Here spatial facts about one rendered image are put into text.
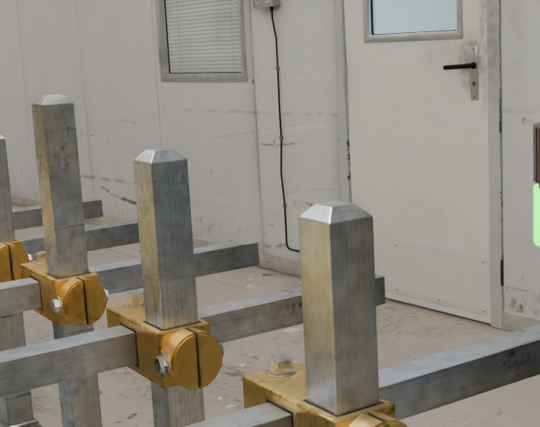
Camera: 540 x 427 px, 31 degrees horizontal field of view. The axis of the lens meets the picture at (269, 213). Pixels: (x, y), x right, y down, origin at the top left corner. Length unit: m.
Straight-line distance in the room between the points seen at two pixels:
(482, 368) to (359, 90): 3.75
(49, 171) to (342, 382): 0.51
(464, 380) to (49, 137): 0.51
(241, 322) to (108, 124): 5.65
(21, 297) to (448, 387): 0.53
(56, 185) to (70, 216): 0.04
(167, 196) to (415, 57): 3.44
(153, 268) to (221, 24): 4.58
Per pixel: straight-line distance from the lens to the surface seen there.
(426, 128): 4.19
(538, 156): 0.39
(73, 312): 1.05
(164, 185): 0.82
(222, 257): 1.20
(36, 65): 7.48
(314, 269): 0.62
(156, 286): 0.84
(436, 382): 0.74
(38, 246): 1.36
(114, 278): 1.14
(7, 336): 1.33
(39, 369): 0.85
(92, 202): 1.66
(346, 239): 0.61
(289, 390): 0.68
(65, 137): 1.05
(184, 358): 0.82
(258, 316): 0.94
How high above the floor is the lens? 1.21
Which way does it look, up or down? 10 degrees down
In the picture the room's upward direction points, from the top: 3 degrees counter-clockwise
